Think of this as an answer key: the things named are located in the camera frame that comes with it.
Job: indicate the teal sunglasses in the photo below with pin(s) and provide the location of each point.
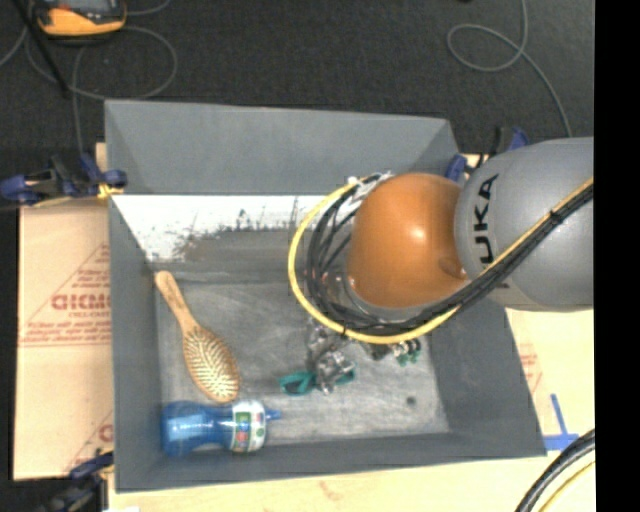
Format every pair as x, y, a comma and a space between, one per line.
295, 384

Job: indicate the wooden hairbrush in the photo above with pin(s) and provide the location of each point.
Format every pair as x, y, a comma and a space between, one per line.
210, 362

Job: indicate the blue plastic bottle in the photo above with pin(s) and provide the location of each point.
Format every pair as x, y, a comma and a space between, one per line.
192, 429

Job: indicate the grey metal bin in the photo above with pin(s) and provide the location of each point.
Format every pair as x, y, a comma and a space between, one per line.
260, 150

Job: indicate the brown cardboard board red print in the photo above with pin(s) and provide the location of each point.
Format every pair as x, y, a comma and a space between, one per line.
60, 260

